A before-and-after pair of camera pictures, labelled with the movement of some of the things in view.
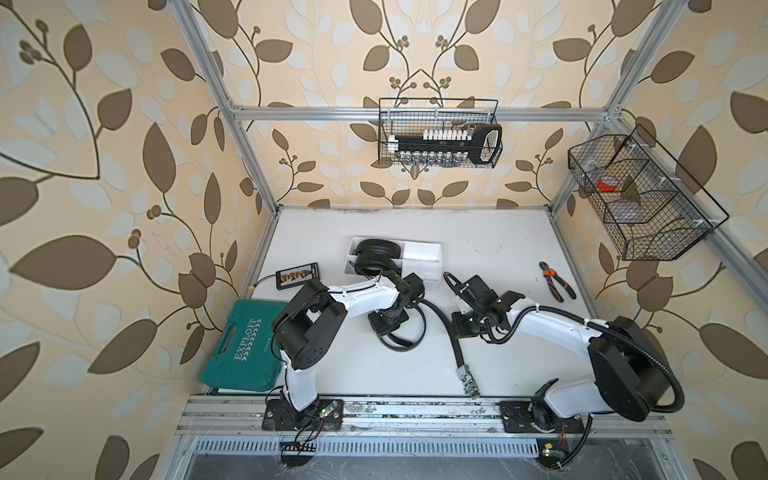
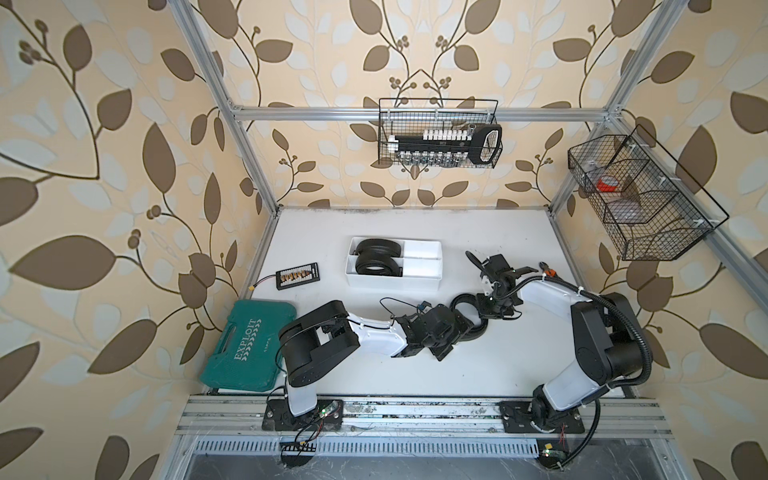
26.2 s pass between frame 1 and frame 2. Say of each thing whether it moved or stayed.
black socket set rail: stayed
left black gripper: moved
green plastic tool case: stayed
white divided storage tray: stayed
